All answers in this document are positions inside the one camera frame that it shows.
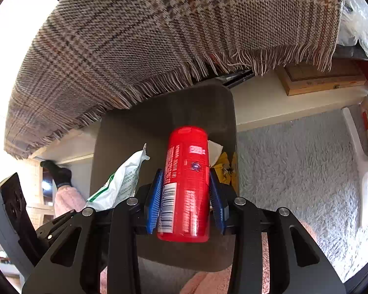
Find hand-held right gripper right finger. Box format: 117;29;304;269
209;169;347;294

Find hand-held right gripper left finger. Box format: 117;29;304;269
21;168;164;294

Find red plastic bottle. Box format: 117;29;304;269
156;125;211;243

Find small yellow wrapper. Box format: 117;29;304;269
210;151;238;190

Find white and green bag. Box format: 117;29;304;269
86;143;151;212

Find dark trash bin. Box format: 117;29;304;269
89;84;238;272

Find white paper scrap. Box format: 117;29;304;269
207;140;224;166

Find person's left leg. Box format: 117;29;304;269
40;160;87;218

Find person's leg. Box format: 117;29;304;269
100;220;318;294
40;160;87;218

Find person's right leg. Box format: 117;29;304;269
100;220;318;294

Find black metal rods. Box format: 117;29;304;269
221;69;255;86

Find white plastic stool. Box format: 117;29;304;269
342;107;368;228

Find flat wooden box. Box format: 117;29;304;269
276;58;368;96

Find plaid fringed tablecloth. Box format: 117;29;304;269
4;0;345;160

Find clear plastic bag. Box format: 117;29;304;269
337;0;368;62

